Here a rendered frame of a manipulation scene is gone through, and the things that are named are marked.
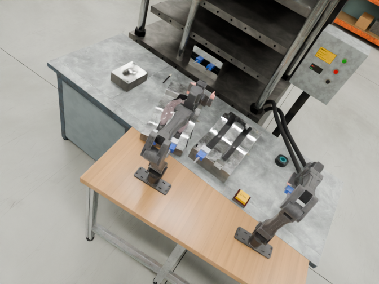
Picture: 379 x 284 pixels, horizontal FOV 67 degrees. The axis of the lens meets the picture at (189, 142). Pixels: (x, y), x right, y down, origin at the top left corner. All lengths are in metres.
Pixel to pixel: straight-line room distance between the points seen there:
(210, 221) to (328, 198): 0.83
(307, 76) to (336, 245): 1.59
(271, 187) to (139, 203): 0.79
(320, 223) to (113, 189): 1.17
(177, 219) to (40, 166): 1.41
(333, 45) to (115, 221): 1.89
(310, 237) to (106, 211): 1.42
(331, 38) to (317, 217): 1.07
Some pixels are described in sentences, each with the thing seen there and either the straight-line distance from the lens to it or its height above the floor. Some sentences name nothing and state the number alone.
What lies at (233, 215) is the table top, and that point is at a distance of 1.57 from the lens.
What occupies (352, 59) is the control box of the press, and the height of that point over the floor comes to 1.41.
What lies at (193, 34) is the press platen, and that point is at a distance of 2.31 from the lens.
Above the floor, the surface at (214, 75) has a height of 0.83.
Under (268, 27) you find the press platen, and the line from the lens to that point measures 2.18.
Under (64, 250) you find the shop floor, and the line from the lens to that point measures 2.20.
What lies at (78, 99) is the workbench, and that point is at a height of 0.61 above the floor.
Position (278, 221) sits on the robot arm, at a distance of 1.32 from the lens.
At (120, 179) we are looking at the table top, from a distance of 1.51.
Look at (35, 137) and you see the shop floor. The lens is 2.72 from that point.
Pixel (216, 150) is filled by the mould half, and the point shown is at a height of 0.89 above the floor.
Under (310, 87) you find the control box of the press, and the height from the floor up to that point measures 1.12.
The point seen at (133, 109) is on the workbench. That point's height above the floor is 0.80.
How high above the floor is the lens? 2.07
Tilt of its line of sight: 47 degrees down
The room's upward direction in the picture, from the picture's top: 23 degrees clockwise
